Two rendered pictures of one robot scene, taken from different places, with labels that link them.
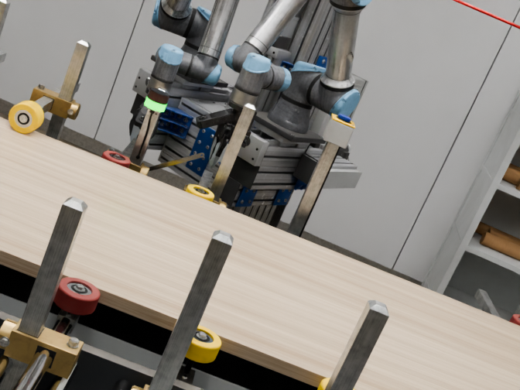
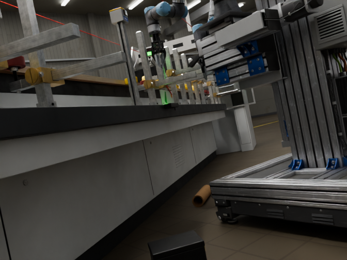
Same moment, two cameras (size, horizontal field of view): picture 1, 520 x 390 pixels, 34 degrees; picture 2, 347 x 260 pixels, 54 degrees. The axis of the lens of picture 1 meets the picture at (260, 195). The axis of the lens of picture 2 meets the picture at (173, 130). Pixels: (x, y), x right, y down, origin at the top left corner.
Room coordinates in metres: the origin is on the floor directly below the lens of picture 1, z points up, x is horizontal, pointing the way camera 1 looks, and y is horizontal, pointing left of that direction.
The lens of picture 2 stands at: (3.20, -1.75, 0.57)
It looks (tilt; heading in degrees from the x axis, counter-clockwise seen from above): 1 degrees down; 112
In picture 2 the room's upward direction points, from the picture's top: 11 degrees counter-clockwise
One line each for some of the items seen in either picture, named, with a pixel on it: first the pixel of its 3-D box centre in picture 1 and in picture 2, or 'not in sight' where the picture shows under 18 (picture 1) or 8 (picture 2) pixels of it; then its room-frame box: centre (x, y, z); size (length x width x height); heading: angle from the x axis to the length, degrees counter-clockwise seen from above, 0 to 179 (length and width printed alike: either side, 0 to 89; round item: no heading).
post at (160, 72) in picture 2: (134, 164); (162, 81); (2.34, 0.37, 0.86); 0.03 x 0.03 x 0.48; 4
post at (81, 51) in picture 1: (58, 118); (171, 78); (2.33, 0.62, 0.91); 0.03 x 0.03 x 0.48; 4
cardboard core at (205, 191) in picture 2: not in sight; (202, 195); (2.43, 0.47, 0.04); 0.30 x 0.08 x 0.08; 94
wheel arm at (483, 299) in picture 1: (494, 321); (65, 73); (2.50, -0.83, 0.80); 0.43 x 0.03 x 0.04; 4
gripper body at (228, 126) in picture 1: (235, 124); (156, 42); (2.45, 0.15, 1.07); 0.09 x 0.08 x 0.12; 114
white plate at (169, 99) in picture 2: not in sight; (167, 97); (2.37, 0.35, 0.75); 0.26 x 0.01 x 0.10; 94
